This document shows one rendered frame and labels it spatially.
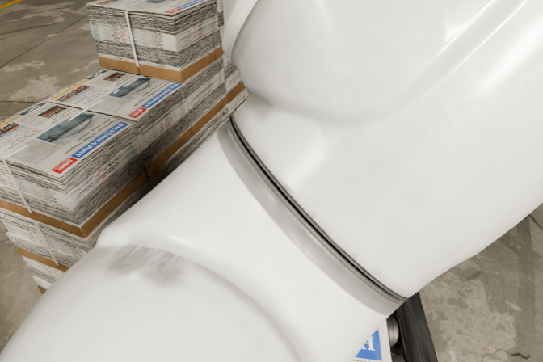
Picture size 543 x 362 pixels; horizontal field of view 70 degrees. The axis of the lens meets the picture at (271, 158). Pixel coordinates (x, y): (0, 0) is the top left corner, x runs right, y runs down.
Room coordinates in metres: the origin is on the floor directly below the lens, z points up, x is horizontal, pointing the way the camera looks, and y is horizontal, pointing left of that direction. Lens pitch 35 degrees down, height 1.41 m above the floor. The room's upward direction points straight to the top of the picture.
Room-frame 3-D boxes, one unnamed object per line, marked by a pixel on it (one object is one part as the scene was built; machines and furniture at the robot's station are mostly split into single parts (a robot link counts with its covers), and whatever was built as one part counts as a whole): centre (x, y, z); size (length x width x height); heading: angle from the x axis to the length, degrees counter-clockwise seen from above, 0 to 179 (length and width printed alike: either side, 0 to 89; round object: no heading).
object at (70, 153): (1.35, 0.48, 0.42); 1.17 x 0.39 x 0.83; 158
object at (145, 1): (1.47, 0.43, 1.06); 0.37 x 0.29 x 0.01; 66
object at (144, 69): (1.47, 0.43, 0.86); 0.38 x 0.29 x 0.04; 66
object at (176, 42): (1.47, 0.43, 0.95); 0.38 x 0.29 x 0.23; 66
